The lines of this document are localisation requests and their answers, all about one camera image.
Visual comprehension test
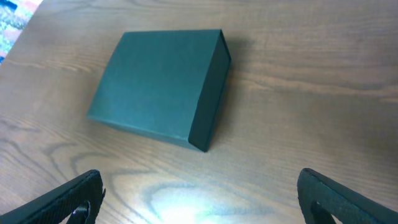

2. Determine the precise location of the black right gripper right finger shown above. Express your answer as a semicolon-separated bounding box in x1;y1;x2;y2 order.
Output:
297;168;397;224

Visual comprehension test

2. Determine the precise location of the dark green box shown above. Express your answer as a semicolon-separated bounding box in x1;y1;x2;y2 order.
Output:
87;29;231;152

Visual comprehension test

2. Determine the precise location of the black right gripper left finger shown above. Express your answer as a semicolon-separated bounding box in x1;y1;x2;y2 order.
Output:
1;169;106;223

